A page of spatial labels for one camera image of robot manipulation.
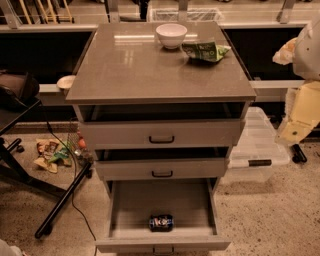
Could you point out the dark bag on table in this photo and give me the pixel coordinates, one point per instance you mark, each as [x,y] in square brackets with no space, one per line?
[17,89]

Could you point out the grey top drawer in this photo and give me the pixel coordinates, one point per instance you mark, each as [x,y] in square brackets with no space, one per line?
[162,133]

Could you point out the grey drawer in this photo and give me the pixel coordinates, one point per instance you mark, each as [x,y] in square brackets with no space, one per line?
[161,163]
[162,133]
[189,201]

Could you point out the blue pepsi can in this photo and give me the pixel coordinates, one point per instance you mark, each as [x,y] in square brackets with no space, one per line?
[161,223]

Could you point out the wire basket with bottles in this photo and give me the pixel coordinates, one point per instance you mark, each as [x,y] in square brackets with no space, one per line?
[76,144]

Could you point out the black stand leg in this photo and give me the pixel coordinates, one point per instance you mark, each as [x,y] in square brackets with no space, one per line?
[298,155]

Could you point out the grey drawer cabinet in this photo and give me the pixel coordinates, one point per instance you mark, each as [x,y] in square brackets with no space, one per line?
[127,75]

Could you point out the white wire basket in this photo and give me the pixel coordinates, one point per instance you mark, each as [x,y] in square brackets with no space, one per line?
[193,14]

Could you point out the green chip bag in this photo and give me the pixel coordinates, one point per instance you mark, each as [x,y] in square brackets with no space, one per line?
[206,51]

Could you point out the snack bags on floor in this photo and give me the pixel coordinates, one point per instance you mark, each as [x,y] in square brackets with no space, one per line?
[51,153]

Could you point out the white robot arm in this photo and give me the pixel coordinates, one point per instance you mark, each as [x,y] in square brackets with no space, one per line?
[306,59]

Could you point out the grey bottom drawer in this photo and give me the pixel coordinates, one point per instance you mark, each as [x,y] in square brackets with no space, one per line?
[189,201]

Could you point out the white bowl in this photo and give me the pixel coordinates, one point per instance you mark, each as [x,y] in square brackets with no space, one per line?
[171,35]

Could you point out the grey middle drawer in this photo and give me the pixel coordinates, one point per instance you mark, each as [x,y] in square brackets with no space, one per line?
[161,163]

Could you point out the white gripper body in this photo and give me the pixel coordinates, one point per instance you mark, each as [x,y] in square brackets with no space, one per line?
[308,55]

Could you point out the clear plastic storage bin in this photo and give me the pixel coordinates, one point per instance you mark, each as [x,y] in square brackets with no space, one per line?
[256,155]

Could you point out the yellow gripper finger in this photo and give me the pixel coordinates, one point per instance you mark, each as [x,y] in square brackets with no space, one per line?
[284,55]

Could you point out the black table frame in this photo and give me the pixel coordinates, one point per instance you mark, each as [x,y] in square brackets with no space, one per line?
[14,171]

